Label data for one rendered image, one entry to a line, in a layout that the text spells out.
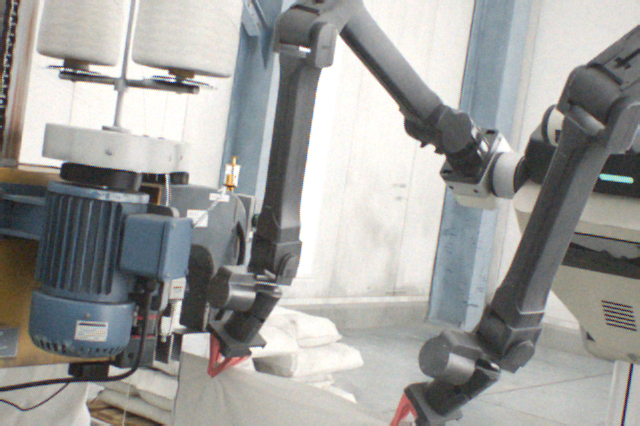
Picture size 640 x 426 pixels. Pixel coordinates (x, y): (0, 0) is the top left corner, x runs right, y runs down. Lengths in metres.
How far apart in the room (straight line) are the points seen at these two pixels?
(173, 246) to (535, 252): 0.52
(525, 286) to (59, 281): 0.66
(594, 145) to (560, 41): 9.18
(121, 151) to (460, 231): 9.09
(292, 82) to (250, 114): 6.23
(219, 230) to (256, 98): 5.91
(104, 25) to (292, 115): 0.38
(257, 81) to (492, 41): 3.34
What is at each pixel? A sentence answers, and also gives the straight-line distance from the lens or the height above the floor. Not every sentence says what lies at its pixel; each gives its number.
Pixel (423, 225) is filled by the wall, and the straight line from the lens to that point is 10.29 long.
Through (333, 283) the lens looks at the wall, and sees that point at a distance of 9.26.
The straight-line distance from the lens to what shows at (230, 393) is 1.89.
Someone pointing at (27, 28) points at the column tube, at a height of 1.56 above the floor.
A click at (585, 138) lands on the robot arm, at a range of 1.41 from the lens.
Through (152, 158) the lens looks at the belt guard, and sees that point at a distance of 1.60.
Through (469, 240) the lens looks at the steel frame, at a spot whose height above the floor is 0.86.
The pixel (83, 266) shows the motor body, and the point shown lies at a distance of 1.60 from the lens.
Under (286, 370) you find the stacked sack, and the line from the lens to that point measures 5.12.
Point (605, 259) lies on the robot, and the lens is 1.96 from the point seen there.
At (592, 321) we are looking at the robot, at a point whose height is 1.20.
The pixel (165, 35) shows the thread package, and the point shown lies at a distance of 1.69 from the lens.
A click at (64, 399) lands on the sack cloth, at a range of 2.19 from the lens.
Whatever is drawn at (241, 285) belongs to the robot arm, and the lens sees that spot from 1.77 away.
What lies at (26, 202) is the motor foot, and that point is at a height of 1.29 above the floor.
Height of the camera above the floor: 1.42
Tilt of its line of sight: 3 degrees down
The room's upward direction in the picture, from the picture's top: 8 degrees clockwise
